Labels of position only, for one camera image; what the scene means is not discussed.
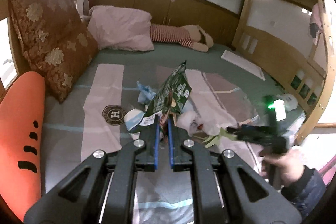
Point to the wooden bed headboard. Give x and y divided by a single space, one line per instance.
218 22

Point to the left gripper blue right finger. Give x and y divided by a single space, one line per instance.
178 158

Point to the dark green snack bag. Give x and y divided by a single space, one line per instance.
170 98

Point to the light green crumpled paper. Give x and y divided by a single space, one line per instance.
212 140

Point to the orange carrot plush pillow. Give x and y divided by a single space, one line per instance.
22 113

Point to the pink grey striped blanket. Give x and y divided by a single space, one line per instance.
74 129

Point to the brown floral cushion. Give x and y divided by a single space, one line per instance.
54 41

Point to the green bed sheet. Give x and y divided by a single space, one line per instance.
183 58

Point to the striped plush doll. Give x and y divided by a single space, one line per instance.
189 36

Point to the white handheld appliance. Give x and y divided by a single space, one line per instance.
290 102

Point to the pink pillow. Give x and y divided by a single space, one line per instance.
121 28

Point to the blue crumpled plastic glove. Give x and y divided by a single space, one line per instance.
146 94

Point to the white plastic bag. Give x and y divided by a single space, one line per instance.
193 123

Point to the white blue paper cup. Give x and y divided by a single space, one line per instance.
131 121

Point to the white flat board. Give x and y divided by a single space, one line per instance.
243 64

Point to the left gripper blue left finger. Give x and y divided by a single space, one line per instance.
147 159

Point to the person's right hand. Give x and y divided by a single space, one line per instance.
290 165

